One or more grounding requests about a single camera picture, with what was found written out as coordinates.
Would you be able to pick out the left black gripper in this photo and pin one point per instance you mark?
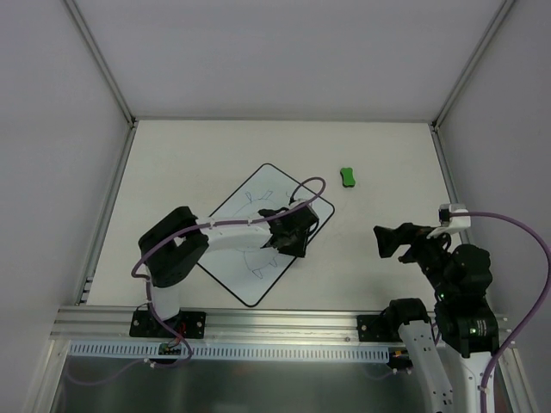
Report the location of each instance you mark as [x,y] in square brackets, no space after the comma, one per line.
[293,240]

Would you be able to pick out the aluminium front rail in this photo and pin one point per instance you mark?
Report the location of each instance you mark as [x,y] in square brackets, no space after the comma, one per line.
[222,325]

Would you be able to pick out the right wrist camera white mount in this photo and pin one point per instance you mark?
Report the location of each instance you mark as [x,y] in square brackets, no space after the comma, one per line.
[453,219]

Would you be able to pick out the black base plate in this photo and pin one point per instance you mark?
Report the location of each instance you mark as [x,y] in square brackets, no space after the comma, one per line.
[377,328]
[189,324]

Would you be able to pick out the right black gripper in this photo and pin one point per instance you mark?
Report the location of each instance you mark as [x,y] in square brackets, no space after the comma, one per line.
[407,240]

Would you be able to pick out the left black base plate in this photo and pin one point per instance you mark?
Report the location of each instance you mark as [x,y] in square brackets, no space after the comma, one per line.
[189,324]

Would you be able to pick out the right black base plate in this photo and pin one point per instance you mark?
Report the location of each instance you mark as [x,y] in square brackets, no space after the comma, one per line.
[377,328]

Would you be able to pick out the left aluminium frame post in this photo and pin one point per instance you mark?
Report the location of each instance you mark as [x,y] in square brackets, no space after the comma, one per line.
[83,28]

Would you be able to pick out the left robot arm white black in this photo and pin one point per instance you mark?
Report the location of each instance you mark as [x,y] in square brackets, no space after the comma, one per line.
[172,247]

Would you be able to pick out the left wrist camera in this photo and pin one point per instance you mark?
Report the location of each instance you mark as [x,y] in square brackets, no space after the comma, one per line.
[295,201]

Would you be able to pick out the right aluminium frame post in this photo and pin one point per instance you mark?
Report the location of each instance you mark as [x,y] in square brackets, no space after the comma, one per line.
[489,34]

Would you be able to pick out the white slotted cable duct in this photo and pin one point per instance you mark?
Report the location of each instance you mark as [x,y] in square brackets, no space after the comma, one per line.
[231,352]

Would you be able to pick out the aluminium frame post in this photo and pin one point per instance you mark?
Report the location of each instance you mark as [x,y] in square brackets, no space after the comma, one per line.
[489,34]
[83,28]

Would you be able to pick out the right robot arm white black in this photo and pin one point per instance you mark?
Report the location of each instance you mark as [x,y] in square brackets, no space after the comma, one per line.
[450,352]

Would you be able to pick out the green whiteboard eraser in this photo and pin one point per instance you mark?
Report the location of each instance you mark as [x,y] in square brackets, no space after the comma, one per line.
[347,177]

